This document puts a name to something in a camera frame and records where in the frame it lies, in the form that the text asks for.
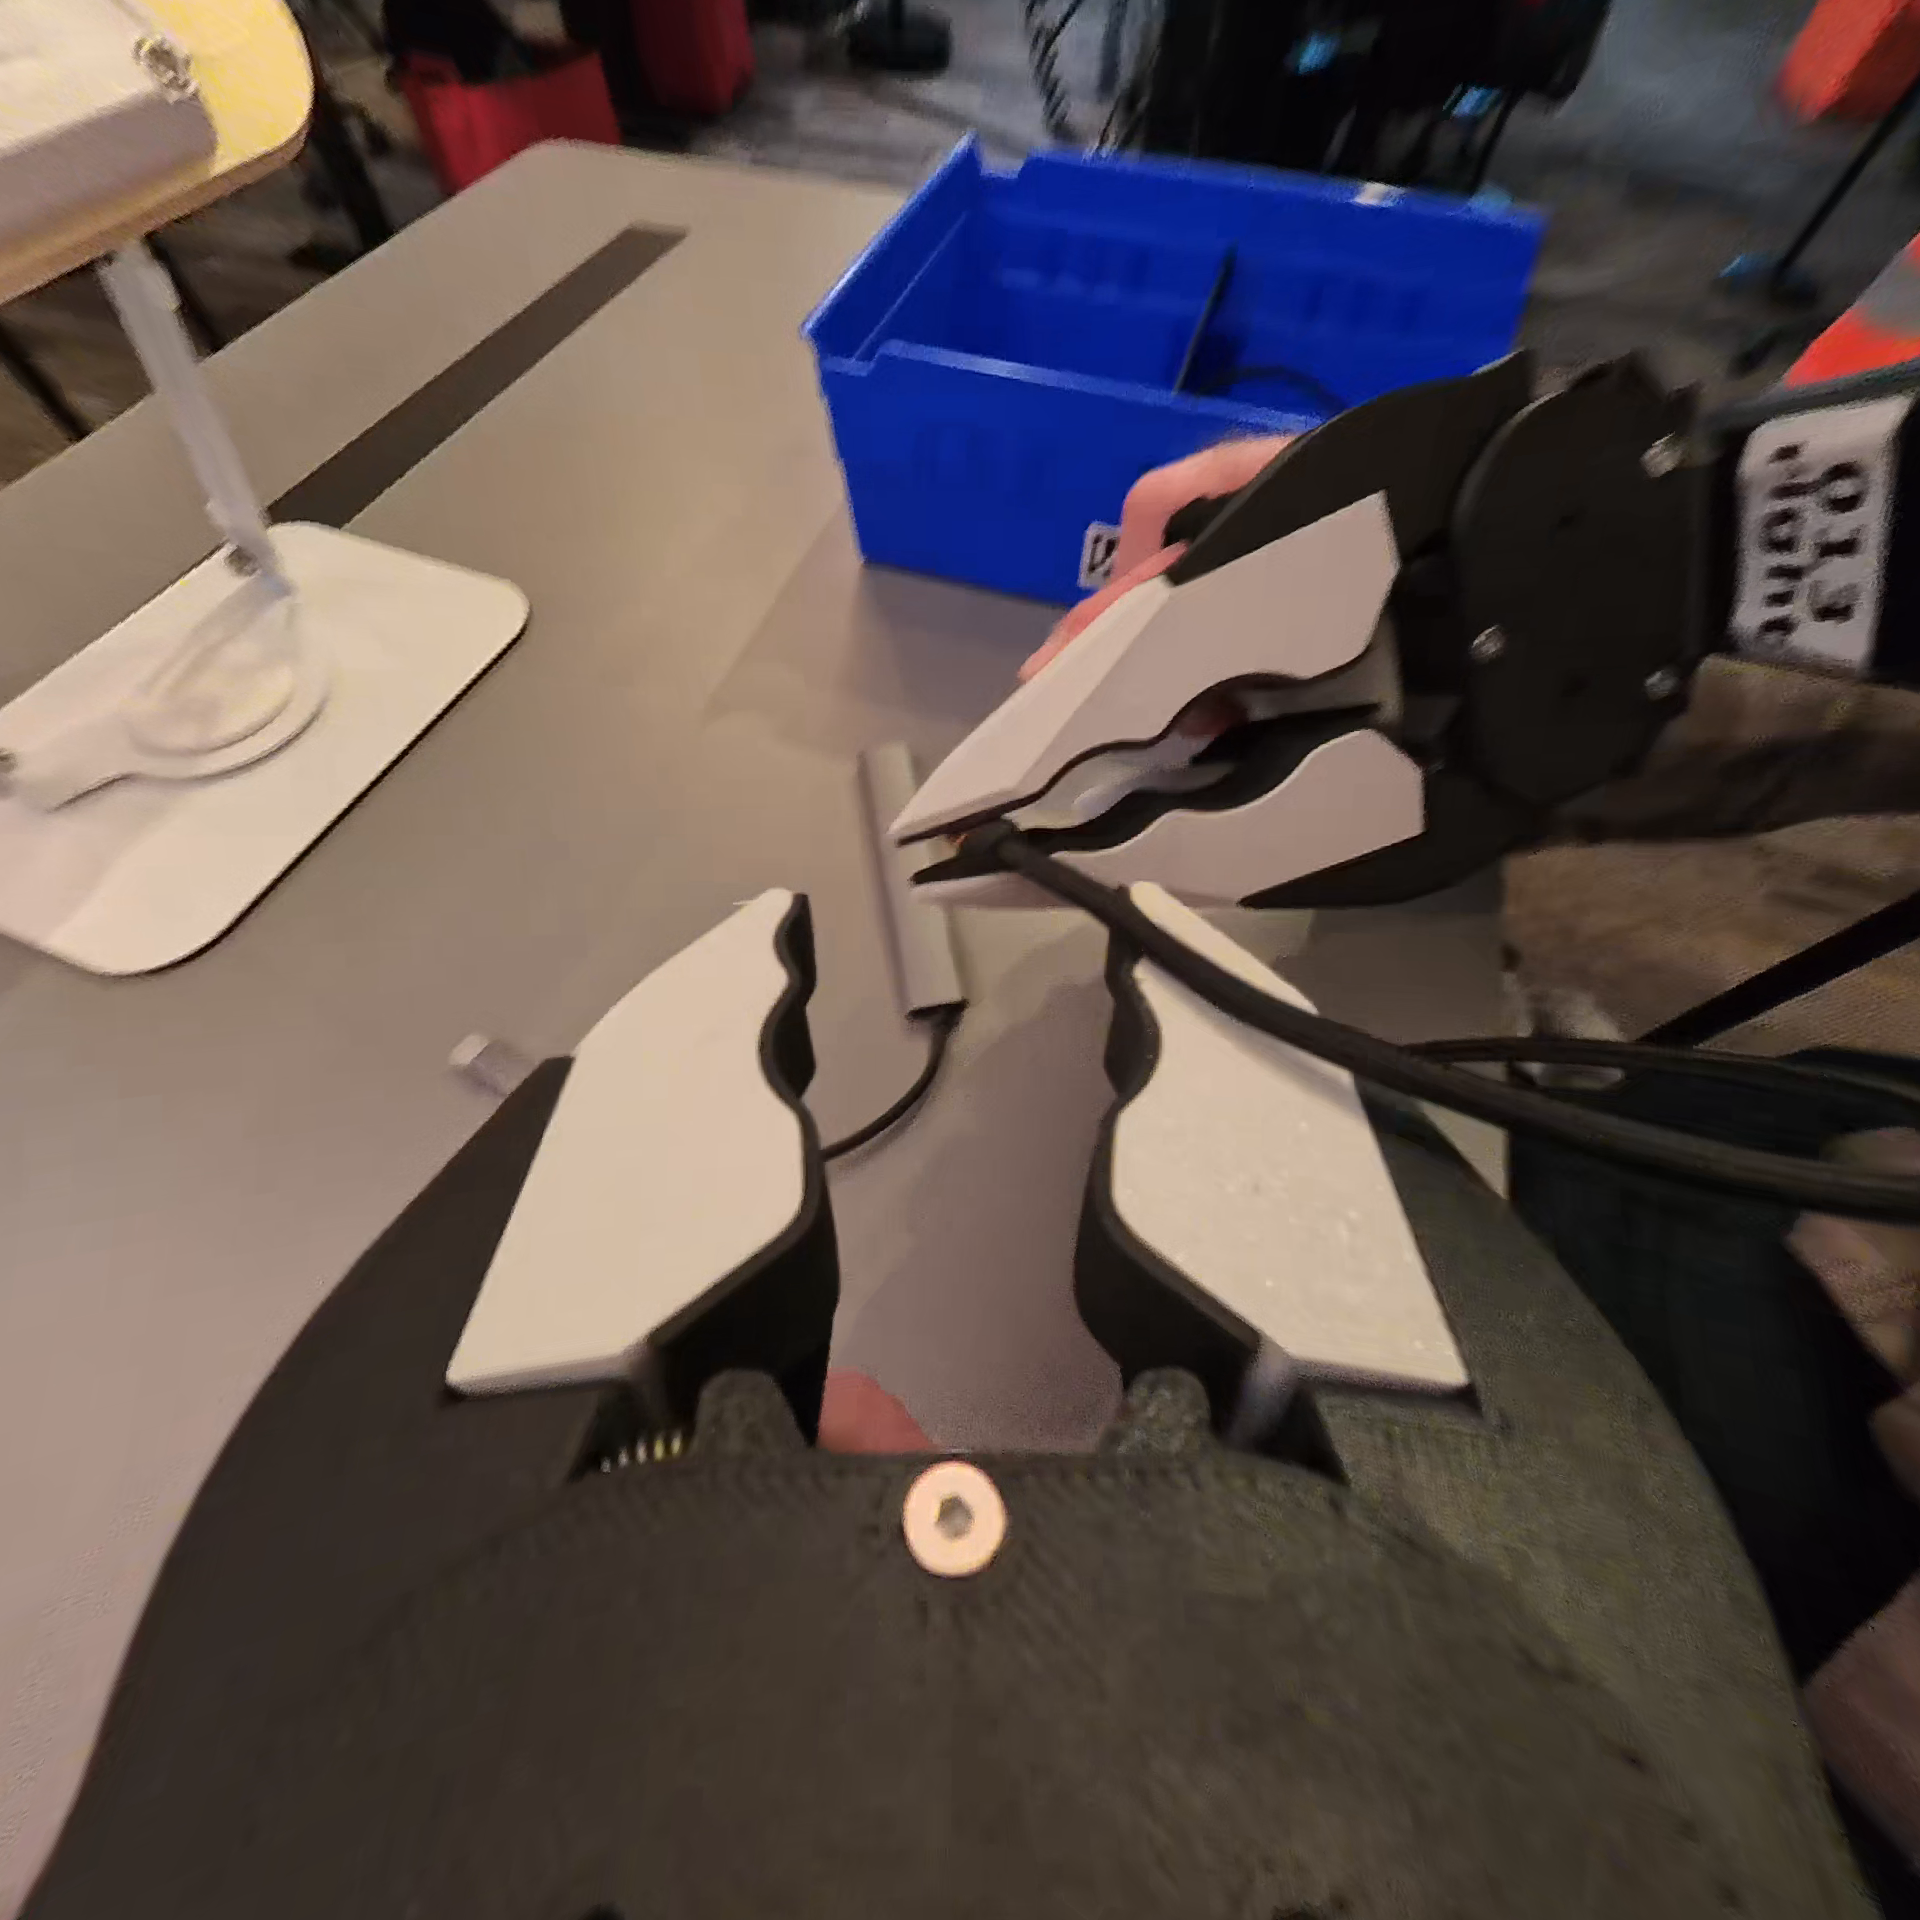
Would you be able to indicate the person's right hand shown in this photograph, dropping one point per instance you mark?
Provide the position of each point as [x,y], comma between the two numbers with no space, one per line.
[1185,480]

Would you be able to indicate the person's right forearm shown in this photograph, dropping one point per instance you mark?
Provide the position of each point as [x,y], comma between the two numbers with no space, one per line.
[1724,764]

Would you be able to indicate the orange traffic cone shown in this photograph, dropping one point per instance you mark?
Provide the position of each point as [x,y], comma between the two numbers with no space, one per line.
[1861,324]

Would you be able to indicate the blue plastic bin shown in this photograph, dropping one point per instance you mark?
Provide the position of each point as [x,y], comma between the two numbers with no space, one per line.
[975,466]

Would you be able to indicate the slim dark usb hub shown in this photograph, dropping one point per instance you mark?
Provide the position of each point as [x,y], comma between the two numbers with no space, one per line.
[915,931]

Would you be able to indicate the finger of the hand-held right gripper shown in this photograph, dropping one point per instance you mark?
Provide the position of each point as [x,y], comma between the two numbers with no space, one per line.
[1201,645]
[1320,820]

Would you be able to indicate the black bin divider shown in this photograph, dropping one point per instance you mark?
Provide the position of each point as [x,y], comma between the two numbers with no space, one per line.
[1204,324]

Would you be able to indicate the red bag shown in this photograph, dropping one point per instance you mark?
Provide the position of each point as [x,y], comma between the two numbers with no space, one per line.
[511,112]
[691,54]

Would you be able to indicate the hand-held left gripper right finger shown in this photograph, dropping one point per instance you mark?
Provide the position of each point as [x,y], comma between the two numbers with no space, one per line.
[1276,1200]

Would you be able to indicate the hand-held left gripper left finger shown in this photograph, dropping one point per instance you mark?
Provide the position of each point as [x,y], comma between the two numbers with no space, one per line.
[645,1184]

